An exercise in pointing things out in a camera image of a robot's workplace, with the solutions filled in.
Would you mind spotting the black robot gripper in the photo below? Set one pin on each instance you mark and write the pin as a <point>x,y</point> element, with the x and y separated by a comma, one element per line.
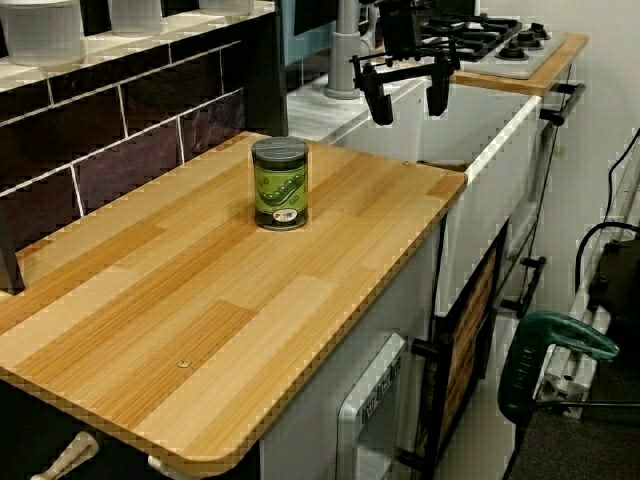
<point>401,25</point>

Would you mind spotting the green pea can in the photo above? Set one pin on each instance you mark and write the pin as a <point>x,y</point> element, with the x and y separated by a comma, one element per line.
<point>280,185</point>

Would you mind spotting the white toy sink basin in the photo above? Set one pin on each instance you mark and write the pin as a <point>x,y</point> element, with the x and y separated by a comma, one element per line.
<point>480,130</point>

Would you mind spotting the grey toy faucet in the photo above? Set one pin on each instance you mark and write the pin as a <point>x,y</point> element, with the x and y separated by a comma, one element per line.
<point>341,60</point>

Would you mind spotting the black stove grate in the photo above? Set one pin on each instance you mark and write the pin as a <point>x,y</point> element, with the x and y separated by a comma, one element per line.
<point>480,35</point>

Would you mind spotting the teal panel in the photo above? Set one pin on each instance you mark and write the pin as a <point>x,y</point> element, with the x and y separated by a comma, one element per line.
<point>305,47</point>

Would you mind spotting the black stove knob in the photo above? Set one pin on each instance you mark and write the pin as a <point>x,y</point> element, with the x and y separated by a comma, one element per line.
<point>512,51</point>
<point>532,37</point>

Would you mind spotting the white stove top plate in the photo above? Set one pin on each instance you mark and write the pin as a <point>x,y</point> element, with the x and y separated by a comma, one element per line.
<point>537,60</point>

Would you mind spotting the wooden slat cabinet door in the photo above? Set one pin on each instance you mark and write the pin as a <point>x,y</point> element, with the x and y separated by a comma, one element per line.
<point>472,330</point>

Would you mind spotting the black equipment box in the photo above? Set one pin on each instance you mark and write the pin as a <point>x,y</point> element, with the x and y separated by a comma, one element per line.
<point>617,275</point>

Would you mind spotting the medium white plastic canister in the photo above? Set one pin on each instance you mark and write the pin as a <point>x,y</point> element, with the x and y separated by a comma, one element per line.
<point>135,17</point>

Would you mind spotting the green power drill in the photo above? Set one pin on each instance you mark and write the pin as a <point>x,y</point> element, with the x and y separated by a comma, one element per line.
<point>525,370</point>

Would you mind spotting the white dishwasher front panel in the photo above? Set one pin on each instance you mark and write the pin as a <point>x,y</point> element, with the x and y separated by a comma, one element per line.
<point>372,405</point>

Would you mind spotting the large white plastic canister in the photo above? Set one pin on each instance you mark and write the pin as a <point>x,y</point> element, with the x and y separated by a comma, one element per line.
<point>42,32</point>

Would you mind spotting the tall black frame post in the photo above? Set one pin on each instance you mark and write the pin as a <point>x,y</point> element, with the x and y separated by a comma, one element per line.
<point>265,75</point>

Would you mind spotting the aluminium extrusion rail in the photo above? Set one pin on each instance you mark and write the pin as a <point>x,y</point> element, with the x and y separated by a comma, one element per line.
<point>575,360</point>

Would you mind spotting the short black frame post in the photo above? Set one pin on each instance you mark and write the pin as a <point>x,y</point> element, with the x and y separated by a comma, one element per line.
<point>10,250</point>

